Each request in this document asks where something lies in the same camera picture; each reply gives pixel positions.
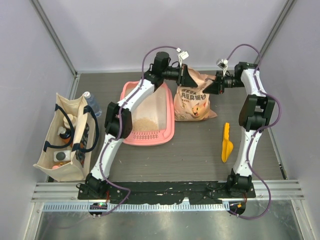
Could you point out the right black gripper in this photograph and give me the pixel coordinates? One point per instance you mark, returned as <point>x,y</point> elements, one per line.
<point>214,87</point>

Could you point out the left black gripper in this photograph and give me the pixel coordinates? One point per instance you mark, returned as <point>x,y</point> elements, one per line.
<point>184,78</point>

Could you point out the pink cat litter bag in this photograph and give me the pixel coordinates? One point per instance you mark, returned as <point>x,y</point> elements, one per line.
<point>191,103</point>

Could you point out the yellow plastic scoop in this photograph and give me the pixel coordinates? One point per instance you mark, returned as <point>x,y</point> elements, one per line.
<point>227,145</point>

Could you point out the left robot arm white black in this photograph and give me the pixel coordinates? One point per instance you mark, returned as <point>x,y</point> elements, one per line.
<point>118,121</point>

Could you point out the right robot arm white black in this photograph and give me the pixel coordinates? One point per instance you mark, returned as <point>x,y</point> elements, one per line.
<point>254,117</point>

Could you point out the pink litter box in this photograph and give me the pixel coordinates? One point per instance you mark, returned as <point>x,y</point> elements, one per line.
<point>159,108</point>

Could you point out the tan litter pile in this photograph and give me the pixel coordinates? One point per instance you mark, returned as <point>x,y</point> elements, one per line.
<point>144,125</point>

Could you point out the clear plastic water bottle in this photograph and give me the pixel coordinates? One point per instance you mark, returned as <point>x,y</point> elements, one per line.
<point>93,103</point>

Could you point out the beige wooden item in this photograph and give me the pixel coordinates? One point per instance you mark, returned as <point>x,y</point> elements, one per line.
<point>70,119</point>

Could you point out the dark bottle white pump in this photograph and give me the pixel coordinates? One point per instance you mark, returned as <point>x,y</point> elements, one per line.
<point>64,133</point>

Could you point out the beige canvas tote bag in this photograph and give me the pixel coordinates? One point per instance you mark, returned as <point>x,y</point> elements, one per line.
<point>83,141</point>

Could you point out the white bottle grey cap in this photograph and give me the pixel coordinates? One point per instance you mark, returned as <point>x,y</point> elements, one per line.
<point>62,156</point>

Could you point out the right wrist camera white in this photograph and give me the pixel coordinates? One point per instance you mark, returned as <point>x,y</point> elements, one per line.
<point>223,64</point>

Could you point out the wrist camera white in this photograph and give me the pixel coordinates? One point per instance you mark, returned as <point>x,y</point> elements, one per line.
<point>182,55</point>
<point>223,64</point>

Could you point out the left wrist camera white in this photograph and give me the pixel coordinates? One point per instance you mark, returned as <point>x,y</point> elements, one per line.
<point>182,55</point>

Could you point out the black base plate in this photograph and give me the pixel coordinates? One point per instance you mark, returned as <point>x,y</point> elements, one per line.
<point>161,192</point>

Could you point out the aluminium rail frame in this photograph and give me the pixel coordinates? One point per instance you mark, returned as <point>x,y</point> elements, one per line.
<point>63,197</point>

